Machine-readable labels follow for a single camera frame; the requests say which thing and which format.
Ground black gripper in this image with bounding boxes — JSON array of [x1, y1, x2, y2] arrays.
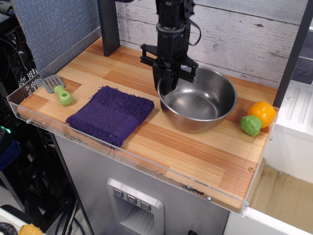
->
[[140, 23, 199, 95]]

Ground stainless steel pot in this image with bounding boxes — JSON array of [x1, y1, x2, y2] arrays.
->
[[157, 67, 237, 133]]

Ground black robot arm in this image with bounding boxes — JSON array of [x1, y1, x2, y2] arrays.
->
[[141, 0, 199, 95]]

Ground purple cloth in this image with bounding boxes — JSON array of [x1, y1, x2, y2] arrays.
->
[[66, 86, 155, 147]]

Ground green toy vegetable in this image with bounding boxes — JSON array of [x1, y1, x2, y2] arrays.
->
[[240, 115, 263, 136]]

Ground orange toy pepper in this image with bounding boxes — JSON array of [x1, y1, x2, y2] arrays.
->
[[247, 101, 277, 129]]

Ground blue fabric panel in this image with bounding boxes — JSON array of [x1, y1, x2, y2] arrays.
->
[[11, 0, 100, 73]]

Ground silver toy fridge cabinet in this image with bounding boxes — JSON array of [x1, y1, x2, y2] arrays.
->
[[56, 137, 229, 235]]

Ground black plastic crate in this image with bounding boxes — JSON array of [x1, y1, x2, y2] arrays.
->
[[0, 26, 38, 86]]

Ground white toy sink unit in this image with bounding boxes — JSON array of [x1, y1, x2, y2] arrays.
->
[[224, 81, 313, 235]]

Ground dark grey left post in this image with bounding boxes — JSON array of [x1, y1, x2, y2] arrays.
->
[[97, 0, 120, 57]]

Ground dark grey post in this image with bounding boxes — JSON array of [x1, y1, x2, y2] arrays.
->
[[273, 0, 313, 108], [97, 0, 120, 57]]

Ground grey spatula green handle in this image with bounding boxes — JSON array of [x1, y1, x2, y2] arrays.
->
[[41, 74, 73, 106]]

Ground dark grey right post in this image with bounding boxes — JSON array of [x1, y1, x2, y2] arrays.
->
[[273, 0, 313, 108]]

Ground clear acrylic guard rail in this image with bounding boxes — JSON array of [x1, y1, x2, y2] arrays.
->
[[8, 39, 277, 213]]

